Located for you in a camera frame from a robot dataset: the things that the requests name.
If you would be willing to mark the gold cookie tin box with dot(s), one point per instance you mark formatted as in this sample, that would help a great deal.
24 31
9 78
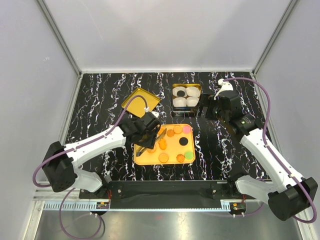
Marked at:
185 111

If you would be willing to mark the yellow plastic tray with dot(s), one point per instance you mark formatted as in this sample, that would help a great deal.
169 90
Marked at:
173 149

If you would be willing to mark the round tan biscuit left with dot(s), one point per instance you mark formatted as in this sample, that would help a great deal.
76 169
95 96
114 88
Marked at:
152 150

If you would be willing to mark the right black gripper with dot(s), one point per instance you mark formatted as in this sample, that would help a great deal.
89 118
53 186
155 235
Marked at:
208 99

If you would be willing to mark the green cookie right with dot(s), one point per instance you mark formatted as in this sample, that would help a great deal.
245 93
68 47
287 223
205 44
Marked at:
189 155

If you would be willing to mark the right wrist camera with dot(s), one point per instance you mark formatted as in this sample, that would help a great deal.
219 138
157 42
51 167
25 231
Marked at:
224 86

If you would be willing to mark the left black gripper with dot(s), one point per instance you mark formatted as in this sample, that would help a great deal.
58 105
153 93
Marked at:
150 143

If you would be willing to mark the round tan biscuit bottom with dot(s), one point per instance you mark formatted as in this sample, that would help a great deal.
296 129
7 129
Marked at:
163 158

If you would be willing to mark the aluminium frame rail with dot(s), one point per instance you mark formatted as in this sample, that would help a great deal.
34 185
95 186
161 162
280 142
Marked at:
52 201

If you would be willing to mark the round tan biscuit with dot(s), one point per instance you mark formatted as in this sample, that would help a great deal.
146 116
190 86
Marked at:
152 150
177 129
163 158

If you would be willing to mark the orange swirl cookie bottom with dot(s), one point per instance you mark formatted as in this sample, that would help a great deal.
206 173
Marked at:
180 158

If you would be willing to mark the yellow pineapple cookie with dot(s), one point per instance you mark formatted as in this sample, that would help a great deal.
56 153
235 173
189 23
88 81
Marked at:
162 144
162 131

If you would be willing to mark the pink cookie right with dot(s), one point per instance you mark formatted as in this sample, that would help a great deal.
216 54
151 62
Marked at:
186 129

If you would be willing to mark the white paper cup front-left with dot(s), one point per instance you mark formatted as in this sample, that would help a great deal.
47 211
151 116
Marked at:
179 102

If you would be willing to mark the white paper cup back-left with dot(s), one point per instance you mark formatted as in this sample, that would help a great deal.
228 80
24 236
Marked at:
175 89

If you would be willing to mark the black sandwich cookie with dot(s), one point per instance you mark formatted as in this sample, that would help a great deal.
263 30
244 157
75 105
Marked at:
181 93
183 141

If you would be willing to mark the white paper cup back-right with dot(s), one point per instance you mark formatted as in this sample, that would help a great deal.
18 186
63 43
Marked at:
193 91

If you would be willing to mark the white paper cup front-right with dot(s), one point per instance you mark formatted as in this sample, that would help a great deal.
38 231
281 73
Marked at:
192 101

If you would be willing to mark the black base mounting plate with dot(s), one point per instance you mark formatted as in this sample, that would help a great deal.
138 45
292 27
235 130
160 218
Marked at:
170 196

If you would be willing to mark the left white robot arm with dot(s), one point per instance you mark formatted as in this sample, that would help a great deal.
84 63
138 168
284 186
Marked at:
62 163

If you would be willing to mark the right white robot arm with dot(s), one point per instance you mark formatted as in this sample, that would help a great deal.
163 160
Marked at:
289 193

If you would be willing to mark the metal tongs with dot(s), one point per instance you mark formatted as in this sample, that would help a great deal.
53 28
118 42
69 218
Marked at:
142 149

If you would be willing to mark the round tan biscuit top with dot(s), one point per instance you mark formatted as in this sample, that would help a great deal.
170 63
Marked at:
177 129

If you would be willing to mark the gold tin lid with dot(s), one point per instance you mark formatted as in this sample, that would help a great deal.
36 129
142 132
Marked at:
136 107

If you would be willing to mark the orange swirl cookie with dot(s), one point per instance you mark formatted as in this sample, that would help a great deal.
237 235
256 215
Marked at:
170 133
180 158

